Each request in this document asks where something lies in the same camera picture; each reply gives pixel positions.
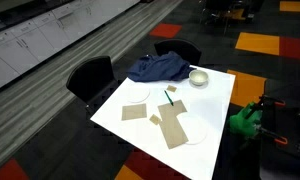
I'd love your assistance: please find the white cabinet row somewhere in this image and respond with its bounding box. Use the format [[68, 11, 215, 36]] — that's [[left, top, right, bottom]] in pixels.
[[0, 0, 141, 95]]

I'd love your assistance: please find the white bowl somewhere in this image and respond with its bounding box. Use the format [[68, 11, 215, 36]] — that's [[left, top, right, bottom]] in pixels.
[[188, 69, 210, 87]]

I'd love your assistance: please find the long brown paper strip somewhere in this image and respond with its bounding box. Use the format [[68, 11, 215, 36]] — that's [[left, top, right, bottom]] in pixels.
[[157, 99, 190, 150]]

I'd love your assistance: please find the orange-handled black clamp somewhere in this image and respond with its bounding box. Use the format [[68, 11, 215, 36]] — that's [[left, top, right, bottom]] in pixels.
[[244, 94, 287, 120], [257, 126, 289, 146]]

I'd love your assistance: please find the black chair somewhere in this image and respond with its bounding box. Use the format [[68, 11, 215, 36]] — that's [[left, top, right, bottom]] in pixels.
[[65, 55, 120, 116], [153, 38, 203, 67]]

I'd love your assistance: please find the small white plate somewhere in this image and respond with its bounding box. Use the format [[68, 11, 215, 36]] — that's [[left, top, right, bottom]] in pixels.
[[126, 84, 151, 104]]

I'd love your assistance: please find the dark office chair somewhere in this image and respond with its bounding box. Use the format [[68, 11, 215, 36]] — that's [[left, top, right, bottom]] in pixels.
[[202, 0, 265, 35]]

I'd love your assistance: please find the brown paper rectangle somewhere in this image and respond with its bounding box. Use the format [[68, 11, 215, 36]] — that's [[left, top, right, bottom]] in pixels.
[[121, 102, 148, 122]]

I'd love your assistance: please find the small brown paper square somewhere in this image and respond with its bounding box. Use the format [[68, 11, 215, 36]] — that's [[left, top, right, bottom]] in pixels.
[[148, 113, 163, 126], [166, 84, 178, 94]]

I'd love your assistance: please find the green pen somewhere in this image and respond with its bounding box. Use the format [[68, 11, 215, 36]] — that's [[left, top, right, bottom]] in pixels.
[[163, 89, 175, 107]]

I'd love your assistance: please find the black vertical post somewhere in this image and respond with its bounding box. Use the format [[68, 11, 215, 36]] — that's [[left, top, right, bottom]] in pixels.
[[260, 98, 278, 161]]

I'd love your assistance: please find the blue cloth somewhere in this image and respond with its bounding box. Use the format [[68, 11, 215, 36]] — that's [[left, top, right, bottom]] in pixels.
[[126, 50, 197, 83]]

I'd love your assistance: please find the large white plate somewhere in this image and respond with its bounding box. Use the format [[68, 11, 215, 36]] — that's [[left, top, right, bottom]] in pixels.
[[176, 111, 210, 146]]

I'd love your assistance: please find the dark countertop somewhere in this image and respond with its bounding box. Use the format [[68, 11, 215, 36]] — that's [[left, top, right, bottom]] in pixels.
[[0, 0, 76, 36]]

